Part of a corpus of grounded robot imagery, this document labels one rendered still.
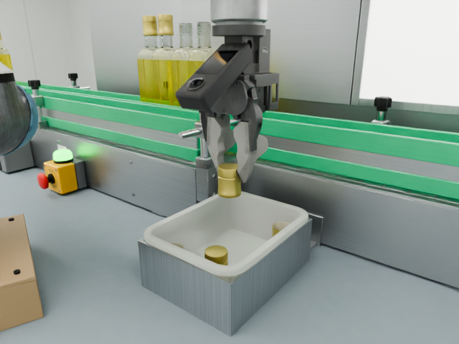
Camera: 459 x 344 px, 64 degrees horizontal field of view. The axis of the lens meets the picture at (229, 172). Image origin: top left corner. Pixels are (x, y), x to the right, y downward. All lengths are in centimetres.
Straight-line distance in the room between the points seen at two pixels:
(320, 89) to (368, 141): 23
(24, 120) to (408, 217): 63
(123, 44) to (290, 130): 76
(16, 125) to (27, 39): 638
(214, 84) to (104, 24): 94
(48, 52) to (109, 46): 586
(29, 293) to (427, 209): 56
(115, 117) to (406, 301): 66
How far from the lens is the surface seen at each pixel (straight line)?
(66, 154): 97
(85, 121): 98
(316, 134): 65
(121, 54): 129
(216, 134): 53
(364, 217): 64
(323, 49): 82
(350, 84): 80
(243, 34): 49
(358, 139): 63
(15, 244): 64
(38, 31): 714
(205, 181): 67
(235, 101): 49
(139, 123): 80
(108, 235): 75
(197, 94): 43
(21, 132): 69
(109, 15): 133
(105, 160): 90
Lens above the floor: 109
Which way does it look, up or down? 19 degrees down
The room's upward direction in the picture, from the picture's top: straight up
